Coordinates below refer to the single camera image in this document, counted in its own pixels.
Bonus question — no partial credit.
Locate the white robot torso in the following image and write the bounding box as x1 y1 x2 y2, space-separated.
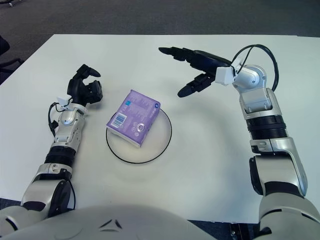
0 189 320 240

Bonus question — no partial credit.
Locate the thin black left elbow cable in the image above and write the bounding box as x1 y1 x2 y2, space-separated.
70 181 77 210

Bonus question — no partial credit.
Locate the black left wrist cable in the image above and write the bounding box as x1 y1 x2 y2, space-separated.
47 102 63 137

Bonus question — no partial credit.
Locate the chair base with casters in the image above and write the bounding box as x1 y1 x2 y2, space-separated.
0 0 20 8

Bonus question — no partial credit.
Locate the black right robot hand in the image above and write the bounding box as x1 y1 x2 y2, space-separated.
158 46 232 99

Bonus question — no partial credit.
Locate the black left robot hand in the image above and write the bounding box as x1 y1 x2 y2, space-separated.
66 64 104 110

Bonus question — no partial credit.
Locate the purple tissue paper pack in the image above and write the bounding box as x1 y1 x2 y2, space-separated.
105 89 161 148

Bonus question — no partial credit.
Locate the white plate with black rim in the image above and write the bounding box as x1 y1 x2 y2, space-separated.
105 104 173 165

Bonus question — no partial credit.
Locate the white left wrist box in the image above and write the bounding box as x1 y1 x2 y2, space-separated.
56 96 71 110

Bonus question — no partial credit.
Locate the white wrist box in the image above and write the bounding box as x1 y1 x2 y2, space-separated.
214 66 237 87
56 96 71 110

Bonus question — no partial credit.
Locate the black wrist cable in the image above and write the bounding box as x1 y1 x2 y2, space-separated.
47 102 63 137
231 44 279 92

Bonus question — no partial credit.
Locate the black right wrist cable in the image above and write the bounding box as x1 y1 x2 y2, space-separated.
231 44 279 92

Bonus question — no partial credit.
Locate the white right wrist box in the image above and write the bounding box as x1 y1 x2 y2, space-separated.
214 66 237 87

